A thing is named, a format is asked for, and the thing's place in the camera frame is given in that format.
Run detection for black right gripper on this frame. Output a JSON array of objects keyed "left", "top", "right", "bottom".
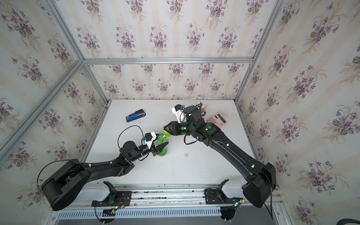
[{"left": 163, "top": 120, "right": 197, "bottom": 137}]

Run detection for green plastic bottle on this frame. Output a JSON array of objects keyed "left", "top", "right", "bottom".
[{"left": 158, "top": 130, "right": 171, "bottom": 157}]

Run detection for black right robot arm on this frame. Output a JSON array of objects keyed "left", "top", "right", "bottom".
[{"left": 164, "top": 104, "right": 277, "bottom": 208}]

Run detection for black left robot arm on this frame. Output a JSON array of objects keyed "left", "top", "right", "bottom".
[{"left": 40, "top": 141, "right": 169, "bottom": 211}]

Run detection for blue black stapler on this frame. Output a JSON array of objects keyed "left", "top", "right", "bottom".
[{"left": 126, "top": 109, "right": 146, "bottom": 122}]

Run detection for pens in pink cup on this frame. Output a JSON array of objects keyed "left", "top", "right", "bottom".
[{"left": 196, "top": 102, "right": 208, "bottom": 117}]

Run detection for pink calculator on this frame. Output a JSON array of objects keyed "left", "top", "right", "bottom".
[{"left": 205, "top": 112, "right": 227, "bottom": 128}]

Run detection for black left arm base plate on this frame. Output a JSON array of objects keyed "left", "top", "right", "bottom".
[{"left": 91, "top": 181, "right": 132, "bottom": 208}]

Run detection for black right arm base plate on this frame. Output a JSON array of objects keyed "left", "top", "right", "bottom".
[{"left": 204, "top": 179, "right": 243, "bottom": 206}]

